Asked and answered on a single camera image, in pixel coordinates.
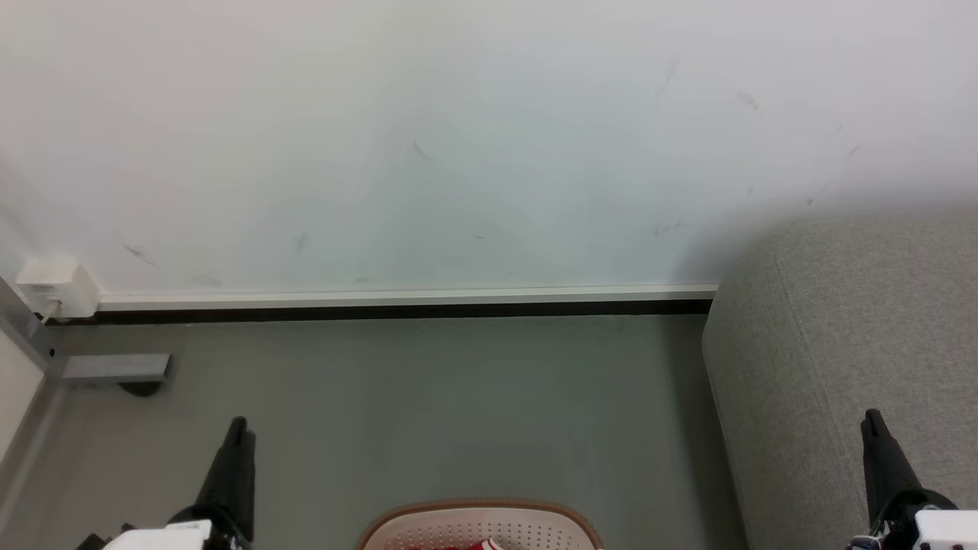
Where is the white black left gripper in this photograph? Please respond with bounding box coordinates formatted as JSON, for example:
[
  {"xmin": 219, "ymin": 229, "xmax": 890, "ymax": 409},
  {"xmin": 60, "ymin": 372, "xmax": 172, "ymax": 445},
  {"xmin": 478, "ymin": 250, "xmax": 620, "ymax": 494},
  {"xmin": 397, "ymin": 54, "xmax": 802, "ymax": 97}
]
[{"xmin": 76, "ymin": 416, "xmax": 257, "ymax": 550}]

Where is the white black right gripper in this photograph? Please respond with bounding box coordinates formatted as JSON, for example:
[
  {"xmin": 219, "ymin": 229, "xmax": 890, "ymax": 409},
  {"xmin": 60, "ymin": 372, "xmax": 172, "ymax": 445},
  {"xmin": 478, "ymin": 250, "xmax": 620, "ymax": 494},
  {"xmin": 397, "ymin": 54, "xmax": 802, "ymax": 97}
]
[{"xmin": 848, "ymin": 409, "xmax": 978, "ymax": 550}]

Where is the red garment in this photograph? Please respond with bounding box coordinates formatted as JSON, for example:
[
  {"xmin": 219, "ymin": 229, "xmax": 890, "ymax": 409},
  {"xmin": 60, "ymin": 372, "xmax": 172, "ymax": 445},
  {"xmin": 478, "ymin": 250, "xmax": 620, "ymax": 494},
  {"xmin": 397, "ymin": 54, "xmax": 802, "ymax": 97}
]
[{"xmin": 397, "ymin": 538, "xmax": 507, "ymax": 550}]

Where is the grey fabric sofa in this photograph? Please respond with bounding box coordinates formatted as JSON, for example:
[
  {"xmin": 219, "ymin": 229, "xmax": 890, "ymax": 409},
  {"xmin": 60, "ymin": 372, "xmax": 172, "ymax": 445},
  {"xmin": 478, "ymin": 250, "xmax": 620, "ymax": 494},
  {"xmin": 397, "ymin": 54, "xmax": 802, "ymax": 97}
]
[{"xmin": 701, "ymin": 216, "xmax": 978, "ymax": 550}]

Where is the grey metal foot bar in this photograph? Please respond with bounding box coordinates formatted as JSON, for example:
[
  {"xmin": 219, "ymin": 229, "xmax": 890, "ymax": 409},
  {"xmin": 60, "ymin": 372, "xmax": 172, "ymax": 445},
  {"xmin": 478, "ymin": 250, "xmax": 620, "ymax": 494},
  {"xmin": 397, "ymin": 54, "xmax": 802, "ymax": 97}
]
[{"xmin": 60, "ymin": 353, "xmax": 173, "ymax": 385}]

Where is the white and black baseboard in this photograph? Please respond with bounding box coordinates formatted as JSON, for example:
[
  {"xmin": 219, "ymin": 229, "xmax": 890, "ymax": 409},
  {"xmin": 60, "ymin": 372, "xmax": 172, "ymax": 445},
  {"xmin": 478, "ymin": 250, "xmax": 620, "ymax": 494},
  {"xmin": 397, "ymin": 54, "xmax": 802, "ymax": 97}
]
[{"xmin": 47, "ymin": 284, "xmax": 721, "ymax": 326}]

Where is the grey framed partition panel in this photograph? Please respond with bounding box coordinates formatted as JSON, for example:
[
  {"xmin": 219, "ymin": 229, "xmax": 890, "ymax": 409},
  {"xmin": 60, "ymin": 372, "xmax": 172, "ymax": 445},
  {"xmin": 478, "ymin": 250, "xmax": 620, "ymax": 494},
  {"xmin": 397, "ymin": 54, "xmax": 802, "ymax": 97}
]
[{"xmin": 0, "ymin": 275, "xmax": 65, "ymax": 528}]

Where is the cream perforated laundry basket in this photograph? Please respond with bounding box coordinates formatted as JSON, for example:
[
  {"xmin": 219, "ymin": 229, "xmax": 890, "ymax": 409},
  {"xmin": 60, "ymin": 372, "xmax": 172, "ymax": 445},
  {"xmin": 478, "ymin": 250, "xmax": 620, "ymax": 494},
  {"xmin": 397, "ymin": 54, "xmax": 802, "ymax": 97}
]
[{"xmin": 356, "ymin": 500, "xmax": 604, "ymax": 550}]

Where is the white wall socket box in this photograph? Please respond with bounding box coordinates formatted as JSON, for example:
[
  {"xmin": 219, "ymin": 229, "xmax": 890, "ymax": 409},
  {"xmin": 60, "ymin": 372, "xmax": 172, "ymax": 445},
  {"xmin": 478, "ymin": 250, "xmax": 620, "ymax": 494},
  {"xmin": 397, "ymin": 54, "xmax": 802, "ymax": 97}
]
[{"xmin": 15, "ymin": 258, "xmax": 101, "ymax": 319}]

